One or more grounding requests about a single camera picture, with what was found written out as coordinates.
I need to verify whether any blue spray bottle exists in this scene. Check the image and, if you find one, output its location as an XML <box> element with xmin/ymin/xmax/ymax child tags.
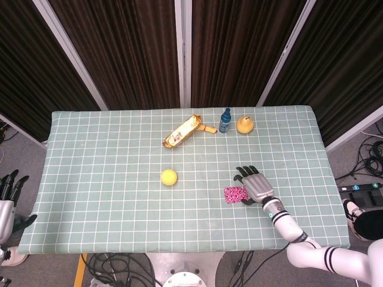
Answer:
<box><xmin>218</xmin><ymin>108</ymin><xmax>233</xmax><ymax>134</ymax></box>

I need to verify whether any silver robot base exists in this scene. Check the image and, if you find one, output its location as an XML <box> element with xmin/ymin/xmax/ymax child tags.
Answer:
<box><xmin>146</xmin><ymin>252</ymin><xmax>228</xmax><ymax>287</ymax></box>

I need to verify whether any yellow ball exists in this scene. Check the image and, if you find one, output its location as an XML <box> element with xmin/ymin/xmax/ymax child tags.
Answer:
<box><xmin>160</xmin><ymin>169</ymin><xmax>178</xmax><ymax>187</ymax></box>

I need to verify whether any green checked tablecloth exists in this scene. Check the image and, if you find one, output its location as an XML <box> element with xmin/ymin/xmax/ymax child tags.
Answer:
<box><xmin>16</xmin><ymin>104</ymin><xmax>351</xmax><ymax>255</ymax></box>

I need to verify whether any yellow pear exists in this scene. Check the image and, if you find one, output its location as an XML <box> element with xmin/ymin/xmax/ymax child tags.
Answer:
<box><xmin>236</xmin><ymin>116</ymin><xmax>256</xmax><ymax>135</ymax></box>

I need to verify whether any black trouser leg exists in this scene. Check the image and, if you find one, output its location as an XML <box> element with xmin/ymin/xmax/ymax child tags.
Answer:
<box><xmin>354</xmin><ymin>209</ymin><xmax>383</xmax><ymax>242</ymax></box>

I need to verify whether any yellow rubber chicken toy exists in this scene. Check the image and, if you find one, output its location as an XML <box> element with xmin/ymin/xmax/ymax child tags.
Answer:
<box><xmin>196</xmin><ymin>124</ymin><xmax>218</xmax><ymax>134</ymax></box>

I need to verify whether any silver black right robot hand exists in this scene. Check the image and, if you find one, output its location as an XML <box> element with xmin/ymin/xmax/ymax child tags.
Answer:
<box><xmin>233</xmin><ymin>166</ymin><xmax>275</xmax><ymax>207</ymax></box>

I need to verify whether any yellow floor strip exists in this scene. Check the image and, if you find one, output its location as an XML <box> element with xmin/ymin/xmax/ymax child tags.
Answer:
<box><xmin>73</xmin><ymin>253</ymin><xmax>88</xmax><ymax>287</ymax></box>

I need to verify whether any black foot pedal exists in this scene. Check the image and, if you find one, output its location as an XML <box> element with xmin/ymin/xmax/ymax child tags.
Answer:
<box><xmin>344</xmin><ymin>190</ymin><xmax>383</xmax><ymax>207</ymax></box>

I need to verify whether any dark fabric divider panel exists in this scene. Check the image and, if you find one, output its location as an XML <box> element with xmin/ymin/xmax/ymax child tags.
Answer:
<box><xmin>49</xmin><ymin>0</ymin><xmax>180</xmax><ymax>110</ymax></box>
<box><xmin>0</xmin><ymin>0</ymin><xmax>102</xmax><ymax>150</ymax></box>
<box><xmin>265</xmin><ymin>0</ymin><xmax>383</xmax><ymax>152</ymax></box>
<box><xmin>191</xmin><ymin>0</ymin><xmax>308</xmax><ymax>108</ymax></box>

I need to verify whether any golden foil snack package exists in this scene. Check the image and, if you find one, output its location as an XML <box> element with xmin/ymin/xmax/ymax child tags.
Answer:
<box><xmin>162</xmin><ymin>114</ymin><xmax>202</xmax><ymax>149</ymax></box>

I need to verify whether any black cable bundle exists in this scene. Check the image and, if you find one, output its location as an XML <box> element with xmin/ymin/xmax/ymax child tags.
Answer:
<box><xmin>335</xmin><ymin>139</ymin><xmax>383</xmax><ymax>182</ymax></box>
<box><xmin>80</xmin><ymin>252</ymin><xmax>156</xmax><ymax>287</ymax></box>
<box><xmin>230</xmin><ymin>243</ymin><xmax>290</xmax><ymax>287</ymax></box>

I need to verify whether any white divider post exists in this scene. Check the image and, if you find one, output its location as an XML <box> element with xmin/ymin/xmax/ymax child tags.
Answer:
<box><xmin>32</xmin><ymin>0</ymin><xmax>109</xmax><ymax>111</ymax></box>
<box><xmin>174</xmin><ymin>0</ymin><xmax>193</xmax><ymax>108</ymax></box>
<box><xmin>256</xmin><ymin>0</ymin><xmax>318</xmax><ymax>107</ymax></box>

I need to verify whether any black power strip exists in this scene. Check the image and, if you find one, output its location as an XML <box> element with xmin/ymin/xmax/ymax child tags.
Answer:
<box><xmin>338</xmin><ymin>182</ymin><xmax>383</xmax><ymax>193</ymax></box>

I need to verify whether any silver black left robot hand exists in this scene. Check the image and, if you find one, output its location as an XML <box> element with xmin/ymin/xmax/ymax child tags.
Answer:
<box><xmin>0</xmin><ymin>169</ymin><xmax>38</xmax><ymax>244</ymax></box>

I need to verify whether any pink patterned packet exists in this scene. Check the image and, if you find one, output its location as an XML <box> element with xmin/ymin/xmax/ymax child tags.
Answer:
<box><xmin>223</xmin><ymin>185</ymin><xmax>249</xmax><ymax>205</ymax></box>

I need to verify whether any white cable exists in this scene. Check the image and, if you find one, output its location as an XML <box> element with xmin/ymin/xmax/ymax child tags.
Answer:
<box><xmin>360</xmin><ymin>129</ymin><xmax>383</xmax><ymax>139</ymax></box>

